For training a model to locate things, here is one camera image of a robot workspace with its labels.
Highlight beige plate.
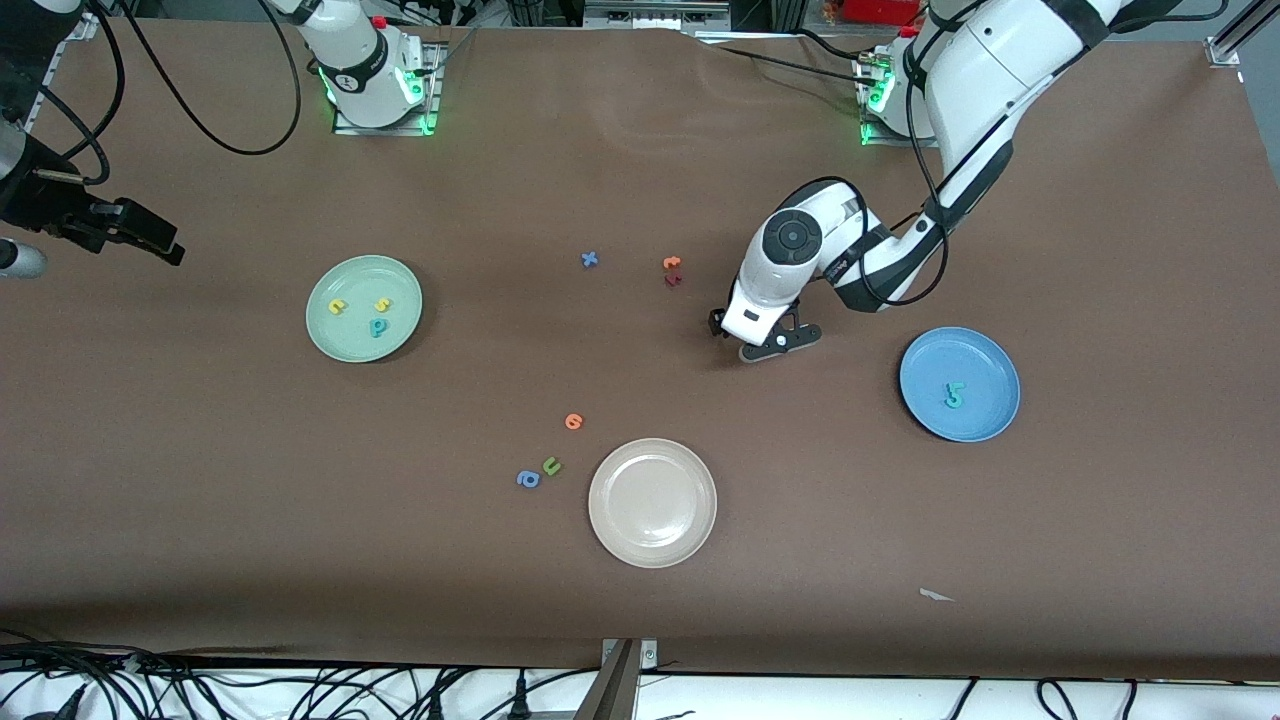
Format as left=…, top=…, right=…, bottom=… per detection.
left=587, top=437, right=719, bottom=570

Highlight green plate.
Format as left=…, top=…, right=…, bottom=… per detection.
left=305, top=254, right=424, bottom=364

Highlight blue plate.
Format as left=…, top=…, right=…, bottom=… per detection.
left=898, top=326, right=1022, bottom=444

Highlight red box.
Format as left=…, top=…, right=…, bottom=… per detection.
left=838, top=0, right=926, bottom=27

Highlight black cable with brass plug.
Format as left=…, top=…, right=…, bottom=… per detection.
left=35, top=0, right=129, bottom=188

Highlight aluminium frame profile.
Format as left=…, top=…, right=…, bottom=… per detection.
left=28, top=0, right=113, bottom=121
left=1204, top=0, right=1280, bottom=69

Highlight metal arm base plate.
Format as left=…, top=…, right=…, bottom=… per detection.
left=858, top=48, right=941, bottom=150
left=332, top=42, right=443, bottom=137

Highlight black cable on table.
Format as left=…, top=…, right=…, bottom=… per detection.
left=695, top=28, right=886, bottom=89

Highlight silver metal frame piece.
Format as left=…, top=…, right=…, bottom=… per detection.
left=582, top=0, right=734, bottom=34

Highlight metal table bracket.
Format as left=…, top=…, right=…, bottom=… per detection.
left=572, top=637, right=661, bottom=720

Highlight thick black floor cable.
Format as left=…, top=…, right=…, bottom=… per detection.
left=0, top=640, right=136, bottom=676

